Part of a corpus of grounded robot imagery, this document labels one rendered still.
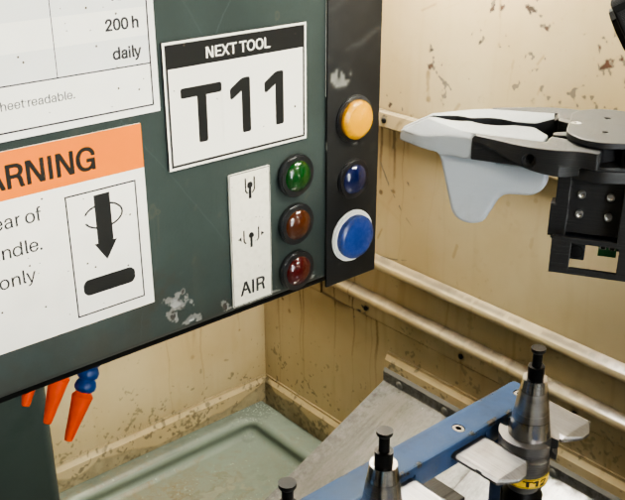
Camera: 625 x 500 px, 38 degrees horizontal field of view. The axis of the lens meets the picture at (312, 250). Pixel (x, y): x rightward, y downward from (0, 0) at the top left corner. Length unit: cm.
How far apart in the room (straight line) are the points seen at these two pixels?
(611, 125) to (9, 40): 33
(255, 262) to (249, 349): 151
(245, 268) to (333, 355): 135
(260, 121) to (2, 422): 90
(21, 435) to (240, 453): 76
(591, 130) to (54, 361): 32
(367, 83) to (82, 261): 21
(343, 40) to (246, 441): 159
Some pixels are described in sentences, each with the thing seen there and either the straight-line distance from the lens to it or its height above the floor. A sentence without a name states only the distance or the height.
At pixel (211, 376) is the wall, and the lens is 203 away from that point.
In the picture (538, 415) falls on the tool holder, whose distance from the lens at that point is 99.
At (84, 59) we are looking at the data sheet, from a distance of 47.
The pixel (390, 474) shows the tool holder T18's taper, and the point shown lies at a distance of 83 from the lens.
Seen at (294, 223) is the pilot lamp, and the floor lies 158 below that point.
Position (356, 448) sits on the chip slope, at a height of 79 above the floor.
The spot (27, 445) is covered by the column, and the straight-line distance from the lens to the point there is 140.
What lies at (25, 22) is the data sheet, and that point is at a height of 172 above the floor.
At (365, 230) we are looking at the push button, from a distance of 61.
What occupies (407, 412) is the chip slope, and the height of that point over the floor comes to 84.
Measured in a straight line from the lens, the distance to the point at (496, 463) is 98.
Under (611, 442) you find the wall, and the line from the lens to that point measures 150.
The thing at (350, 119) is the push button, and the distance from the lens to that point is 58.
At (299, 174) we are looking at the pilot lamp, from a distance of 56.
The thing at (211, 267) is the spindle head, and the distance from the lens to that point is 55.
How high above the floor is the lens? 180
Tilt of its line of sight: 24 degrees down
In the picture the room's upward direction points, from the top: straight up
